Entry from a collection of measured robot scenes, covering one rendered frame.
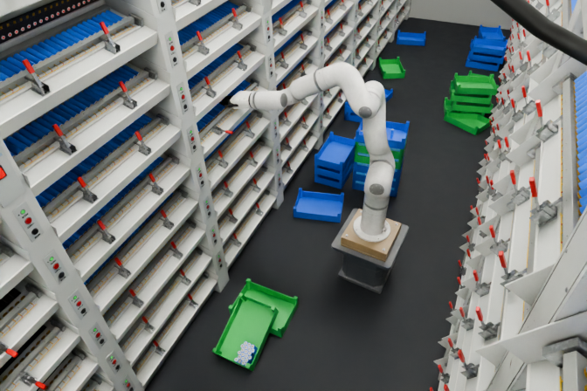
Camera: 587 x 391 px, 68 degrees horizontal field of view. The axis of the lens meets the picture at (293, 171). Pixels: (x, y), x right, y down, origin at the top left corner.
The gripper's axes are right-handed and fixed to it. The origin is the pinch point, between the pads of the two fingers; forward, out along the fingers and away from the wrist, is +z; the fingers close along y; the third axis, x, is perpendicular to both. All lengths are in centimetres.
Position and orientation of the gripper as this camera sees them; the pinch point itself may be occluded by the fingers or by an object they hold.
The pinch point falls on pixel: (226, 99)
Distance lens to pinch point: 215.1
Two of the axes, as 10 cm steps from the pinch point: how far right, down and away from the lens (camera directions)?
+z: -8.7, -0.8, 4.8
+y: -4.3, 5.9, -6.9
